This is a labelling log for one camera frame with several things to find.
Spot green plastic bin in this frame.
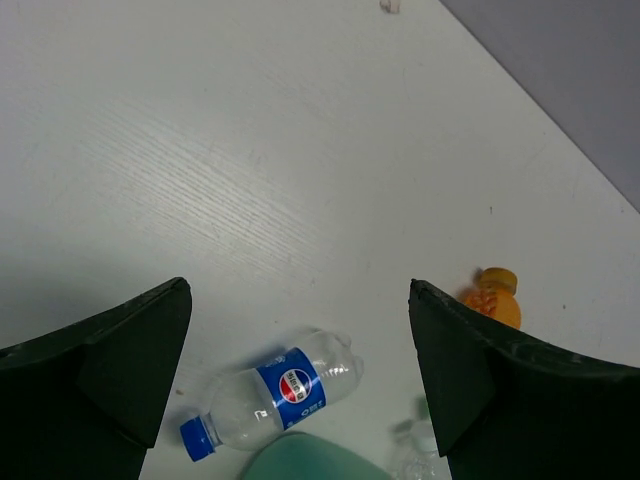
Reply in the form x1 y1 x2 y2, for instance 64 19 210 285
241 433 391 480

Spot orange juice bottle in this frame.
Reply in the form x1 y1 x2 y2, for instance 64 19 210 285
463 267 522 330

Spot small white object on table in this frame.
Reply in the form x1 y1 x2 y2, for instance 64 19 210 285
379 0 401 14

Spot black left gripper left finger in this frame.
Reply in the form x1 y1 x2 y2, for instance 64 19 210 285
1 277 192 479

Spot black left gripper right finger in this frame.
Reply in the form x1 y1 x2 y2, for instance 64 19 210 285
408 280 639 479

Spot Aquafina clear plastic bottle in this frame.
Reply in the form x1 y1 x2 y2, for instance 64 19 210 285
388 397 451 479

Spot Pepsi clear plastic bottle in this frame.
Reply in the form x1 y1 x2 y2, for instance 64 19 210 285
180 329 364 462

